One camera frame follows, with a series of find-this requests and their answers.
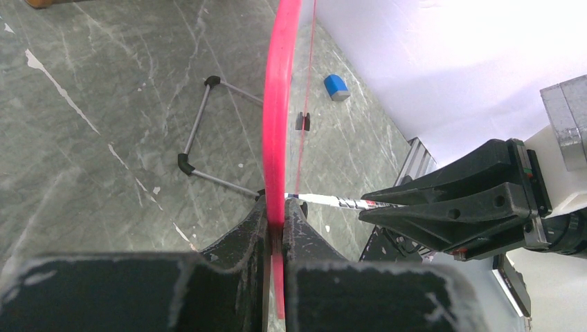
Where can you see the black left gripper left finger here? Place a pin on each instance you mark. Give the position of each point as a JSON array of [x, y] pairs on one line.
[[224, 287]]

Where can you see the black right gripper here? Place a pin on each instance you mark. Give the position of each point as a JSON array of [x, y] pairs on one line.
[[486, 203]]

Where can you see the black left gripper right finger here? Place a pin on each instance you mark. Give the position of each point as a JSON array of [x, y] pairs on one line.
[[324, 291]]

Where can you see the white blue whiteboard marker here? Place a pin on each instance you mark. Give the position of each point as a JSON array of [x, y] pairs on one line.
[[340, 202]]

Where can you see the pink framed whiteboard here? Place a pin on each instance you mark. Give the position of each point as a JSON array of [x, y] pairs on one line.
[[277, 86]]

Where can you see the black whiteboard foot clip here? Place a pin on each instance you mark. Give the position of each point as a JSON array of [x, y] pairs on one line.
[[304, 209], [303, 122]]

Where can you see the blue eraser on table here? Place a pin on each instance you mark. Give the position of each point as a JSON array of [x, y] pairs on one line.
[[336, 88]]

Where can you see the orange wooden shelf rack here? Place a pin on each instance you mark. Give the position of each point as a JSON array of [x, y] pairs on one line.
[[42, 4]]

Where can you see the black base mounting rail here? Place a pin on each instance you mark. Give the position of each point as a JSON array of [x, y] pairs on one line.
[[386, 245]]

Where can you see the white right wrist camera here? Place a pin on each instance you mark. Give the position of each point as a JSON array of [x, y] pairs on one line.
[[561, 145]]

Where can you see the grey wire whiteboard stand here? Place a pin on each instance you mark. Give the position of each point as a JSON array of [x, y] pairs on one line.
[[217, 136]]

